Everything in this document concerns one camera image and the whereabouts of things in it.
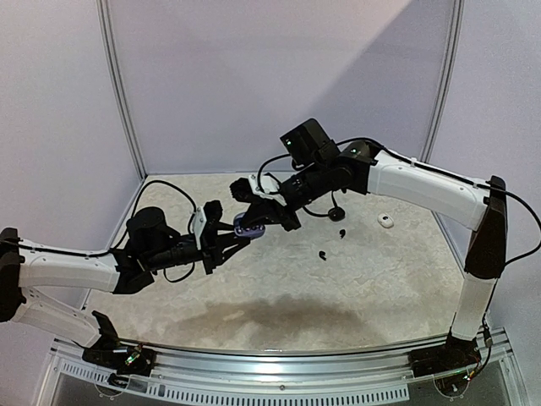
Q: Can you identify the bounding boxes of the purple round charging case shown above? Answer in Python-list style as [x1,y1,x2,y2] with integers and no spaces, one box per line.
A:
[233,213,265,239]

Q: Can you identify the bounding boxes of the black charging case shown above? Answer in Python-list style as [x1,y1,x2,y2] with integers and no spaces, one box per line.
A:
[328,206,346,222]

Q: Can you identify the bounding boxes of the white earbud charging case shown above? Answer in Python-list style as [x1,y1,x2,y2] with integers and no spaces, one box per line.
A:
[377,213,394,228]

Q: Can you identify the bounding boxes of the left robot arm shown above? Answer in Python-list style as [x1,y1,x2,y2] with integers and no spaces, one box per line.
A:
[1,200,265,367]

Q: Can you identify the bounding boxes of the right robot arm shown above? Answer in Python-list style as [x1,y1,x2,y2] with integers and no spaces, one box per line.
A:
[230,118,507,369]

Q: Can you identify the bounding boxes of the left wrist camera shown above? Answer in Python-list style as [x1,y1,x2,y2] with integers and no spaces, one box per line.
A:
[189,200,223,250]

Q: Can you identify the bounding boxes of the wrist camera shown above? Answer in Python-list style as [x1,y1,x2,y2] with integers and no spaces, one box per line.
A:
[229,173,284,203]
[189,200,223,250]

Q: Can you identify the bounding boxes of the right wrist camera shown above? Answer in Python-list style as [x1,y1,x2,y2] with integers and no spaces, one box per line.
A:
[229,173,284,203]

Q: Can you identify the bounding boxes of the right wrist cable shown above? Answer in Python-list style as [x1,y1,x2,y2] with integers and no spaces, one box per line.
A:
[255,154,295,195]

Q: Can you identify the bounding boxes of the wrist cable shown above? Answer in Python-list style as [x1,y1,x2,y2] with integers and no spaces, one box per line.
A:
[255,154,295,195]
[107,180,199,255]

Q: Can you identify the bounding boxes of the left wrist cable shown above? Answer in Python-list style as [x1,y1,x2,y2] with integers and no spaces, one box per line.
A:
[107,180,199,255]

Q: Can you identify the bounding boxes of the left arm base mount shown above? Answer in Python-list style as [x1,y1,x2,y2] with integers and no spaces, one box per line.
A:
[82,310,157,377]

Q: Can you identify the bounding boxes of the aluminium front rail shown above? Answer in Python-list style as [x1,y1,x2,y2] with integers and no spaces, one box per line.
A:
[36,329,529,405]

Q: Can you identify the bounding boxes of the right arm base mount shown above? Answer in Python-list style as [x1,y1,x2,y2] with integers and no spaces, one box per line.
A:
[408,323,493,380]

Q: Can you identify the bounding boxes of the left frame post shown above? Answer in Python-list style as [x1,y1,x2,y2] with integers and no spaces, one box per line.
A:
[96,0,148,181]

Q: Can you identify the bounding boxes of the frame post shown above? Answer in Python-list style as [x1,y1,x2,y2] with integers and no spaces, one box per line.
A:
[96,0,148,181]
[420,0,465,162]

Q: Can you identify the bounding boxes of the right frame post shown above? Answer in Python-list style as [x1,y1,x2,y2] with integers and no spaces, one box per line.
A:
[420,0,465,162]

